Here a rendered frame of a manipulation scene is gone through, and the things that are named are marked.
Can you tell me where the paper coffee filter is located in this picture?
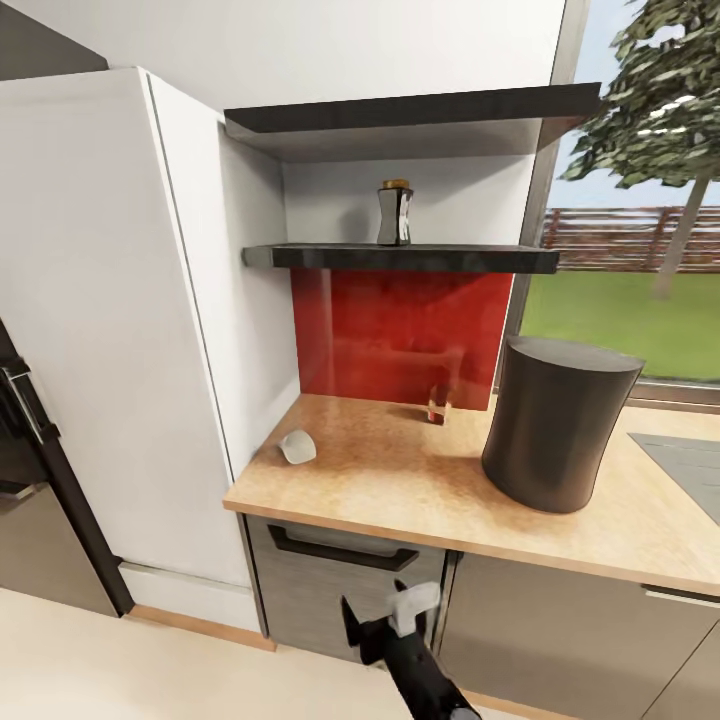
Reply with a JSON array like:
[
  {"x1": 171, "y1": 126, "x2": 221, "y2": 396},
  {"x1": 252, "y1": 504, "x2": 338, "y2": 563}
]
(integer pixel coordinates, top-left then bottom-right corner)
[{"x1": 277, "y1": 429, "x2": 317, "y2": 464}]

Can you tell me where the bottle of coffee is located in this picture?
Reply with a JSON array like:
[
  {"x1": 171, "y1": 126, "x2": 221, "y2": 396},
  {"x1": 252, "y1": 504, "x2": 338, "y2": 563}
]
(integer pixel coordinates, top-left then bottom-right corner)
[{"x1": 378, "y1": 180, "x2": 414, "y2": 245}]

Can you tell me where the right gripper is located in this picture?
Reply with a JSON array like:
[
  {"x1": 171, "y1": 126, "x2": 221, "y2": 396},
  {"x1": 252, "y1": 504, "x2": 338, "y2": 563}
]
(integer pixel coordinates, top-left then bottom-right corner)
[{"x1": 341, "y1": 579, "x2": 434, "y2": 692}]

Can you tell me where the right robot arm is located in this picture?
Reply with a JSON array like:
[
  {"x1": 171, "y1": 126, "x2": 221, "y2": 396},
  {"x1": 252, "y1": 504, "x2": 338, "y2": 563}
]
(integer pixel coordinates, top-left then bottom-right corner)
[{"x1": 341, "y1": 579, "x2": 482, "y2": 720}]

